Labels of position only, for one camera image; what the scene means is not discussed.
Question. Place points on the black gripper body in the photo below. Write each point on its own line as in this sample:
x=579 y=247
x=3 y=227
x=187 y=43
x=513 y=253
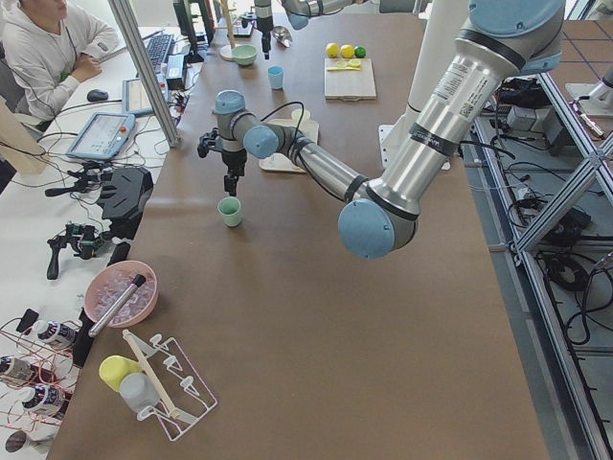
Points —
x=234 y=162
x=263 y=25

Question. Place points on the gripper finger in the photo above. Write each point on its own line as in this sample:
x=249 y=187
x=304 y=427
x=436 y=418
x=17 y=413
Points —
x=265 y=45
x=230 y=184

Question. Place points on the green plastic cup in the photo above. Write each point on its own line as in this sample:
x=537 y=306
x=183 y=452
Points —
x=230 y=211

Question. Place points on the blue plastic cup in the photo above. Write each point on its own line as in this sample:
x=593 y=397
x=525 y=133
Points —
x=275 y=76

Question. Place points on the pale yellow plastic cup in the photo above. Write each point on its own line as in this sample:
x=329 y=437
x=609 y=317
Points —
x=300 y=117

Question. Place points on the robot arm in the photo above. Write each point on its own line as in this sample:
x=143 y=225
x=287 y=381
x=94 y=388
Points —
x=298 y=13
x=497 y=40

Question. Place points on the cream rabbit serving tray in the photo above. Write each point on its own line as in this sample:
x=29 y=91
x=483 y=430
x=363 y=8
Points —
x=277 y=162

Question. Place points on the silver metal scoop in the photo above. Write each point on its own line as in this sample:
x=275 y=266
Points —
x=283 y=36

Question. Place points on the green bowl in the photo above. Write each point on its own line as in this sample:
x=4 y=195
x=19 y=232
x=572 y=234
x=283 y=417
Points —
x=244 y=54

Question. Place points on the whole lemon lower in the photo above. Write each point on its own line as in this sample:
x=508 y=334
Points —
x=332 y=50

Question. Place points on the whole lemon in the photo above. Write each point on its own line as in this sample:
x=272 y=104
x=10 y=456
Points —
x=332 y=50
x=347 y=51

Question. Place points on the whole lemon upper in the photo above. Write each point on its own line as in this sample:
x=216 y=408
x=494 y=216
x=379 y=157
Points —
x=347 y=51

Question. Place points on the yellow plastic knife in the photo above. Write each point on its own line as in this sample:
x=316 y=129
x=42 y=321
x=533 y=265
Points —
x=343 y=69

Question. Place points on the green lime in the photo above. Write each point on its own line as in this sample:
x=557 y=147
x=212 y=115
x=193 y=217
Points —
x=359 y=52

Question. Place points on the wooden cutting board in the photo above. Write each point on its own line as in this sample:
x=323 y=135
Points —
x=349 y=86

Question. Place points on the black keyboard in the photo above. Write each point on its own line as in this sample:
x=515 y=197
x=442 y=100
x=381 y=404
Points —
x=158 y=49

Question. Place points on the blue teach pendant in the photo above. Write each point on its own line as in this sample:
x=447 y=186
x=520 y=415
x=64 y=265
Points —
x=104 y=135
x=135 y=99

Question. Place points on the black computer mouse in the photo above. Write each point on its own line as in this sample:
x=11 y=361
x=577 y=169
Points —
x=97 y=95

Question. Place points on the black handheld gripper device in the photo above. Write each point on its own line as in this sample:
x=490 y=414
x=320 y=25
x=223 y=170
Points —
x=84 y=239

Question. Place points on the pink bowl with ice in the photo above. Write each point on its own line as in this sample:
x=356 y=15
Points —
x=111 y=282

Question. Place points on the seated person in white hoodie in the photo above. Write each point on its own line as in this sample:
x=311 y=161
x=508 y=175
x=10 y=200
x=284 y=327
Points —
x=51 y=48

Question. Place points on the yellow cup on rack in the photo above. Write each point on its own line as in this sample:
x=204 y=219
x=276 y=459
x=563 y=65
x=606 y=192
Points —
x=114 y=369

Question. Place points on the grey cup on rack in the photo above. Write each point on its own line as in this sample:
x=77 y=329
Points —
x=138 y=392

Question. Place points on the metal scoop handle in bowl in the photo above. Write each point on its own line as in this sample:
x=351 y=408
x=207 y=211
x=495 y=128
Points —
x=115 y=306

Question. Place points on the aluminium frame post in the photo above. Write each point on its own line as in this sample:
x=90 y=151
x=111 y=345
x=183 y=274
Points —
x=128 y=25

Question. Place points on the white wire cup rack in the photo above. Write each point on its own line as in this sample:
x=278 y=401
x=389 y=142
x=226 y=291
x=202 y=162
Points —
x=186 y=398

